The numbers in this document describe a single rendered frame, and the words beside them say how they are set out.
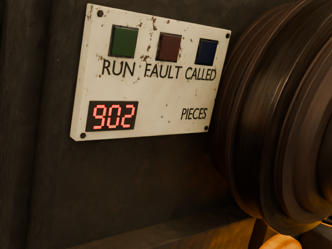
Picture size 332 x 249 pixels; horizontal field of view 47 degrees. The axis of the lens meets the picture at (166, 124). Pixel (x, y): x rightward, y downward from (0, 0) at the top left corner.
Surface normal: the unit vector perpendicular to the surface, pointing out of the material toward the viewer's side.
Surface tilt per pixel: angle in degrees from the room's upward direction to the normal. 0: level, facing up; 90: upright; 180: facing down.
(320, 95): 71
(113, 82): 90
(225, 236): 90
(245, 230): 90
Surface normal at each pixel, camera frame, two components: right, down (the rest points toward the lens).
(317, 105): -0.33, -0.04
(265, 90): -0.70, -0.17
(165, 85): 0.62, 0.33
